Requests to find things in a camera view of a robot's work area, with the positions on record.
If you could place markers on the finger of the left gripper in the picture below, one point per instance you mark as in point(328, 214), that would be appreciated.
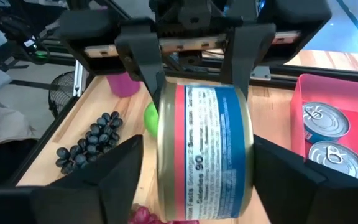
point(247, 49)
point(141, 53)

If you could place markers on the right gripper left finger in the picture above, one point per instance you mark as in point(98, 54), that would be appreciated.
point(73, 202)

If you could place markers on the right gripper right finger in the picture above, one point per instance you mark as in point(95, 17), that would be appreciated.
point(306, 199)

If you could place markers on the silver-top tin can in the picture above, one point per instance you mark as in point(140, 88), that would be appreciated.
point(325, 121)
point(337, 158)

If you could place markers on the green toy apple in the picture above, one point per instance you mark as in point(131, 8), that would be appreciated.
point(151, 119)

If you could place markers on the gold-top blue-label tin can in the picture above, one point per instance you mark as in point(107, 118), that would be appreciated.
point(207, 149)

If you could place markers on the black plastic grape bunch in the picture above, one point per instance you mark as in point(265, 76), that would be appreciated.
point(92, 140)

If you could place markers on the black round mesh fan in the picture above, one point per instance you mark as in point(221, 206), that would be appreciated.
point(61, 93)

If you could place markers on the pink plastic bin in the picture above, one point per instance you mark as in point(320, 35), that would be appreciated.
point(337, 93)

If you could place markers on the beige cloth bundle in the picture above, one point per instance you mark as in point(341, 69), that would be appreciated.
point(5, 126)

